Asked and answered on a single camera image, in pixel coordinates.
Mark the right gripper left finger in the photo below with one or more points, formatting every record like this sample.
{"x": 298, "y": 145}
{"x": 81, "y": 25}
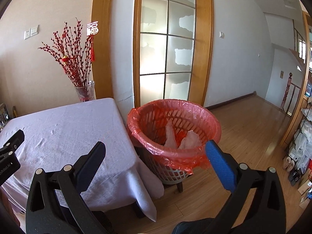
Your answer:
{"x": 55, "y": 204}

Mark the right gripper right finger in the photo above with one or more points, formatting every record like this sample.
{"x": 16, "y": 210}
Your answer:
{"x": 267, "y": 212}

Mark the white translucent plastic bag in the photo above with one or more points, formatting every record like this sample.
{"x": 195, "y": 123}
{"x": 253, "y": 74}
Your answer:
{"x": 191, "y": 140}

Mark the red lined trash basket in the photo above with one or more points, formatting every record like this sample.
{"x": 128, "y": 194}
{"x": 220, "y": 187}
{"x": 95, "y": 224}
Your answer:
{"x": 147, "y": 130}

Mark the clutter under counter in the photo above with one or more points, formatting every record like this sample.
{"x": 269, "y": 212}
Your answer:
{"x": 5, "y": 117}

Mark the person's dark knee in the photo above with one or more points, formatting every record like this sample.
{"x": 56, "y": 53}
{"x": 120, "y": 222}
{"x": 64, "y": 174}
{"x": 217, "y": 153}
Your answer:
{"x": 190, "y": 227}

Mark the lavender tablecloth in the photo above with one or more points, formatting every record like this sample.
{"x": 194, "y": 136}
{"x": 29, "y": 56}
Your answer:
{"x": 59, "y": 136}

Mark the glass vase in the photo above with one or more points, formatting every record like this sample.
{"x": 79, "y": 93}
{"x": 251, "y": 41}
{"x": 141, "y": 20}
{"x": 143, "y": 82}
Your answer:
{"x": 86, "y": 93}

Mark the red small lantern ornament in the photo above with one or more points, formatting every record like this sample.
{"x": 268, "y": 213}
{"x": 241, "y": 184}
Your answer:
{"x": 65, "y": 59}

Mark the red berry branches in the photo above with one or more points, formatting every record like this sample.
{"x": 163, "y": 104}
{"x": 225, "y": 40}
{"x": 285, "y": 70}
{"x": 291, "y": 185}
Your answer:
{"x": 69, "y": 43}

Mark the red chinese knot ornament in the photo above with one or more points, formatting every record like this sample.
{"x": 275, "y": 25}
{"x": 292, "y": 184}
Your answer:
{"x": 92, "y": 30}

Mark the frosted glass door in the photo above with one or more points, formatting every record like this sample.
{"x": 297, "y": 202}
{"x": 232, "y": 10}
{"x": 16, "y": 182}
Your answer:
{"x": 173, "y": 43}

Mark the wire storage shelf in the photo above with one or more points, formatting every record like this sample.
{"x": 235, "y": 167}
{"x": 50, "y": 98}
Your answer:
{"x": 298, "y": 161}

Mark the white wall outlet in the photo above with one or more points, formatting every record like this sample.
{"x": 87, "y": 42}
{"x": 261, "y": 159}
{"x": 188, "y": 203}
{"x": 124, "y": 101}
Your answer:
{"x": 27, "y": 34}

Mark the white light switch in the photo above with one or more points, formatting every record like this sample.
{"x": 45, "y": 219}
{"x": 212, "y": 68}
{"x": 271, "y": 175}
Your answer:
{"x": 34, "y": 30}

